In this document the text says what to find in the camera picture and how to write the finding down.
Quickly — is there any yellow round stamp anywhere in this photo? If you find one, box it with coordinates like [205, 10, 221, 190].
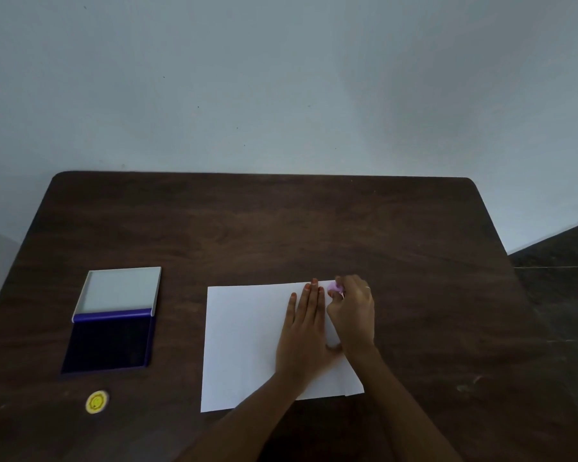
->
[85, 390, 110, 415]

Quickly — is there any person's left hand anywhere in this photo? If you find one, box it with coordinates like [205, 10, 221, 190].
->
[275, 278, 343, 386]

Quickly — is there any white paper sheet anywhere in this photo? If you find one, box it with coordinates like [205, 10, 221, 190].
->
[200, 280, 365, 413]

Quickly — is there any person's left forearm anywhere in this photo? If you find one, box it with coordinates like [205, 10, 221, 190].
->
[173, 370, 305, 462]

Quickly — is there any open blue ink pad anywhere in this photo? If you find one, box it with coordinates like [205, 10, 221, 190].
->
[60, 266, 162, 376]

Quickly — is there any person's right forearm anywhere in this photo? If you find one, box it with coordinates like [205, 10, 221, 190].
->
[347, 347, 464, 462]

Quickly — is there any person's right hand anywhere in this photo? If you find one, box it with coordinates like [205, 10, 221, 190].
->
[327, 275, 377, 360]

